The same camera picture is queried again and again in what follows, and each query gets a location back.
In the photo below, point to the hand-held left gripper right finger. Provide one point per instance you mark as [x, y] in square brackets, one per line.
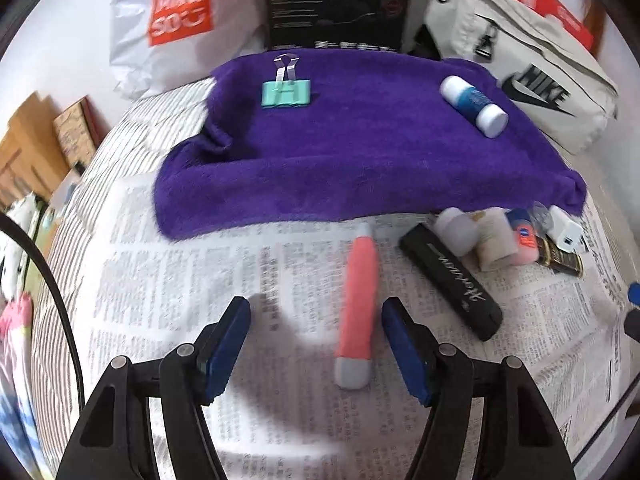
[407, 355]

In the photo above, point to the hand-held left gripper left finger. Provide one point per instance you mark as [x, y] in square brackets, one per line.
[227, 345]

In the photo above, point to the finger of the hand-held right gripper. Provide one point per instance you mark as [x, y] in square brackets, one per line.
[633, 323]
[634, 294]

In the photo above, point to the pink utility knife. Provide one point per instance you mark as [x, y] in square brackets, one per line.
[357, 305]

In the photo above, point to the black and gold bar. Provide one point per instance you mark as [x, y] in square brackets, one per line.
[562, 261]

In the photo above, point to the black rectangular case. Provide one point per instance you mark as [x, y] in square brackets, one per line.
[450, 280]

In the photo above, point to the white charger plug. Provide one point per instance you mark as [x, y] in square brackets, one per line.
[565, 232]

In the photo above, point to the small blue lid jar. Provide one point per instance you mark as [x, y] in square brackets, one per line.
[525, 247]

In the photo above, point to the small white bottle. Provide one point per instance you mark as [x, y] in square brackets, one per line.
[455, 230]

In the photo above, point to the newspaper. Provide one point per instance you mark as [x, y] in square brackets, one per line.
[200, 270]

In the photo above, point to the purple towel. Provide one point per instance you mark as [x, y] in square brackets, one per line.
[350, 160]

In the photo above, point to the colourful printed cloth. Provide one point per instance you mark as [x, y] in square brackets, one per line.
[15, 335]

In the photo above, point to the blue and white bottle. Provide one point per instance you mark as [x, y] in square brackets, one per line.
[472, 102]

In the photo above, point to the green binder clip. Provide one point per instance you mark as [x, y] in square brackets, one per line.
[286, 94]

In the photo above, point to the brown patterned box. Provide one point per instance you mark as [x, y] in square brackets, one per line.
[75, 130]

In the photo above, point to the grey waist bag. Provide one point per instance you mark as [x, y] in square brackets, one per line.
[520, 50]

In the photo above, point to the wooden furniture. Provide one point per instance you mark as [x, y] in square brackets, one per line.
[20, 150]

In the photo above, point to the white plastic shopping bag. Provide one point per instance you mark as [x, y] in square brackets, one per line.
[165, 65]

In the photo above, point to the red paper bag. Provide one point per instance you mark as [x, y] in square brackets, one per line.
[550, 7]

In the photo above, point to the black product box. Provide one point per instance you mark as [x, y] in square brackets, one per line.
[340, 0]

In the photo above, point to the brown wooden post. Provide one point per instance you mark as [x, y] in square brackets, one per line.
[595, 17]

